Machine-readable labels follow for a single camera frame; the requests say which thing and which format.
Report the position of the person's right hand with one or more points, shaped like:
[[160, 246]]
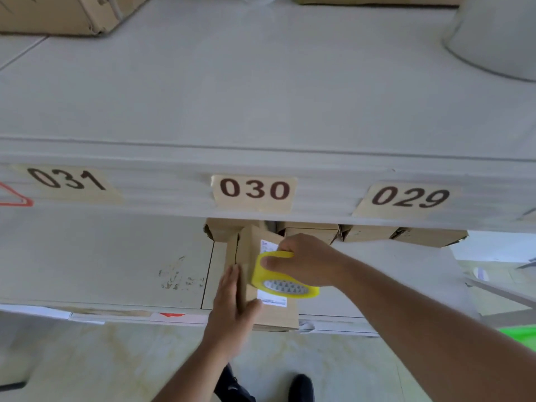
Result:
[[314, 263]]

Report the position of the person's right forearm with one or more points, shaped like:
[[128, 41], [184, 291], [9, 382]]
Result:
[[423, 330]]

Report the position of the bright green object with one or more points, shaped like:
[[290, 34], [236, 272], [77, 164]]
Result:
[[521, 337]]

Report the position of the white bucket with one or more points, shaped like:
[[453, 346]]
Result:
[[494, 33]]

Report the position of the person's black shoe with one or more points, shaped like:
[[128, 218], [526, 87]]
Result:
[[232, 387], [301, 389]]

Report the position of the small labelled cardboard box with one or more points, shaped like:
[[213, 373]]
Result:
[[274, 311]]

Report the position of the person's black left shoe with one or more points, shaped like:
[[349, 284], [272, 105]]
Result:
[[232, 387]]

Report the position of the person's right thumb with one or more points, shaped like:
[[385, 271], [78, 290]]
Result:
[[276, 262]]

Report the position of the tan number label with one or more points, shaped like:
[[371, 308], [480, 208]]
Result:
[[67, 179], [254, 192], [408, 198]]

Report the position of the grey metal bar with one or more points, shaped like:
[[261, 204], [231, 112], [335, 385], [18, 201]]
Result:
[[502, 292]]

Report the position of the person's left hand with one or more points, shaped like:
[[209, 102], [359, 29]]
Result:
[[228, 326]]

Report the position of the white shelving unit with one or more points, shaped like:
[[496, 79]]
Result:
[[259, 104]]

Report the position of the person's black right shoe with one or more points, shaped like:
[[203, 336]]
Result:
[[301, 389]]

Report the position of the large cardboard box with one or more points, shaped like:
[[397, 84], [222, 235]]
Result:
[[58, 14]]

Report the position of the person's left forearm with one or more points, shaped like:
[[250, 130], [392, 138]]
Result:
[[192, 378]]

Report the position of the person's left thumb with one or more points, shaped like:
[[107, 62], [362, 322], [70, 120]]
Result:
[[253, 308]]

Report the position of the yellow tape dispenser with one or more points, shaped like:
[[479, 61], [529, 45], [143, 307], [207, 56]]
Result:
[[268, 282]]

